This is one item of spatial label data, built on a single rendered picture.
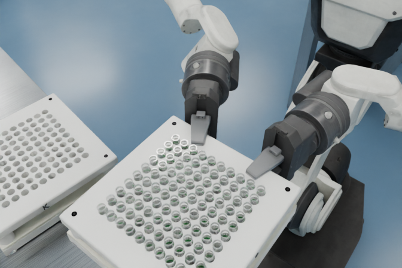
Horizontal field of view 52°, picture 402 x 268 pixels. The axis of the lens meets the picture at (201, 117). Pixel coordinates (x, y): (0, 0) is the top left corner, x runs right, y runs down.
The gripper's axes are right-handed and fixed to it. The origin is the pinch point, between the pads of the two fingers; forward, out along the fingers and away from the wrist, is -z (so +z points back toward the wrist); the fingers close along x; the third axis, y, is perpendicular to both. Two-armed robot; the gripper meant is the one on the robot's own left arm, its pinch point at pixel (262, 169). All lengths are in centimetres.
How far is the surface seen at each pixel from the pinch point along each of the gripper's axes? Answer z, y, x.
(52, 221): -25.3, 25.8, 16.7
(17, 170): -25.3, 35.9, 11.3
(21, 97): -13, 62, 18
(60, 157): -18.0, 32.8, 10.7
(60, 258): -28.0, 19.4, 18.1
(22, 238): -30.9, 26.0, 16.0
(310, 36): 110, 56, 55
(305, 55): 111, 56, 66
